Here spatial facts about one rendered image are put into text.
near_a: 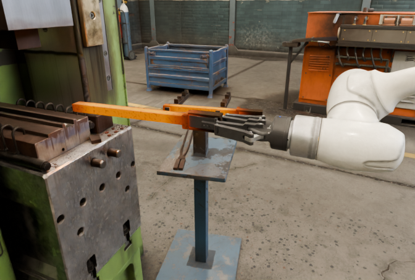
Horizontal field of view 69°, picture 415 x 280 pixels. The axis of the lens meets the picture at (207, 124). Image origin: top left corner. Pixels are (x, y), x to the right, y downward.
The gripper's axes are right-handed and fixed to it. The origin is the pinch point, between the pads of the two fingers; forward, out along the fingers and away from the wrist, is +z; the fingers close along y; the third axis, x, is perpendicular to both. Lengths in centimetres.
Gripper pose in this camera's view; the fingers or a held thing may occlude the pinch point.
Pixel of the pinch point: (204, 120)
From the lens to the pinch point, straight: 72.8
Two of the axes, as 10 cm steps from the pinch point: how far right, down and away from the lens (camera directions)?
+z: -9.3, -1.5, 3.5
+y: 3.8, -3.4, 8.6
